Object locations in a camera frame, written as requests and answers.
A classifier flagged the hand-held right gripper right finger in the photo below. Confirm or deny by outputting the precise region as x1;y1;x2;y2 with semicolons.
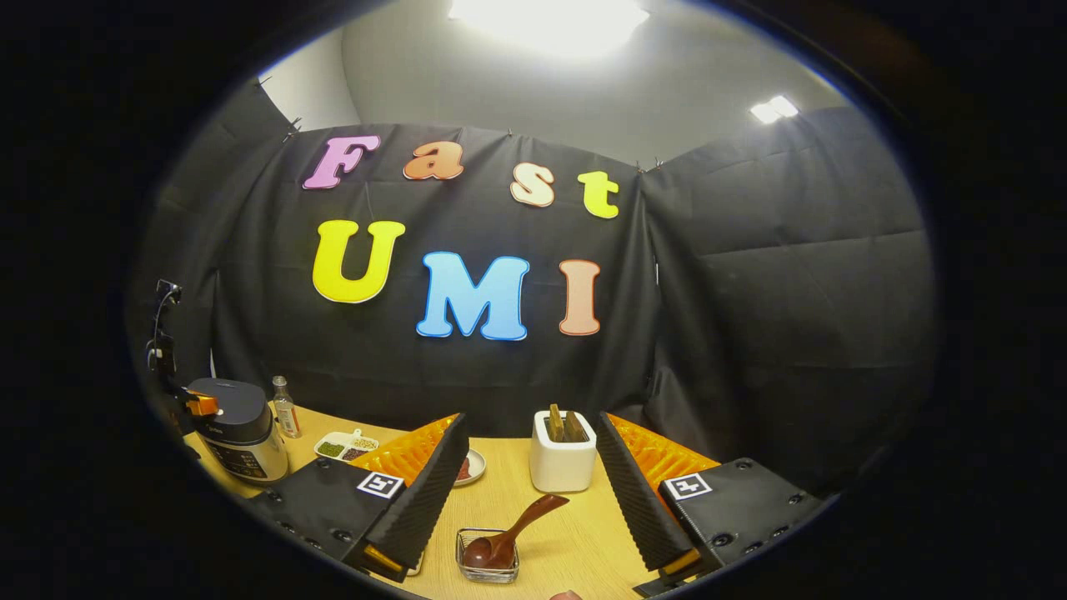
596;411;834;597

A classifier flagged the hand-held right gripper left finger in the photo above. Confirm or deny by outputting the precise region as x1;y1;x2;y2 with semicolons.
246;412;472;584

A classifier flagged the dark grey rice cooker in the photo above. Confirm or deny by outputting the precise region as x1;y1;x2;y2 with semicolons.
185;377;290;486

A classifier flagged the white chopstick holder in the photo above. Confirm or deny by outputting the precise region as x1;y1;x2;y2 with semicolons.
529;410;598;493

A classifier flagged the brown wooden spoon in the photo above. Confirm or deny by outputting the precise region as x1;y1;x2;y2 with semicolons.
463;493;571;571

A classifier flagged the round white plate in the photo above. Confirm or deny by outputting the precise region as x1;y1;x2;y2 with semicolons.
454;448;488;488

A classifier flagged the small clear glass bottle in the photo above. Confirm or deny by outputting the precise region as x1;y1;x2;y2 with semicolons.
272;375;303;440

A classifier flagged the white divided bean dish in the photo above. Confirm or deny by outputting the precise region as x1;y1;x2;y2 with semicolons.
313;428;381;463

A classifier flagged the square glass container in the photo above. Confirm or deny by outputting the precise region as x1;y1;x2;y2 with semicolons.
455;527;520;584

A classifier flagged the black backdrop cloth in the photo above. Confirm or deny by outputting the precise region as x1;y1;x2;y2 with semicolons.
125;79;939;501

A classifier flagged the small ceiling light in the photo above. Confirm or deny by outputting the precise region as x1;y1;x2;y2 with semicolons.
749;95;799;126

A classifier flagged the large ceiling light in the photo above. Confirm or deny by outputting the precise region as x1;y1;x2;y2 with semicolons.
448;0;651;59

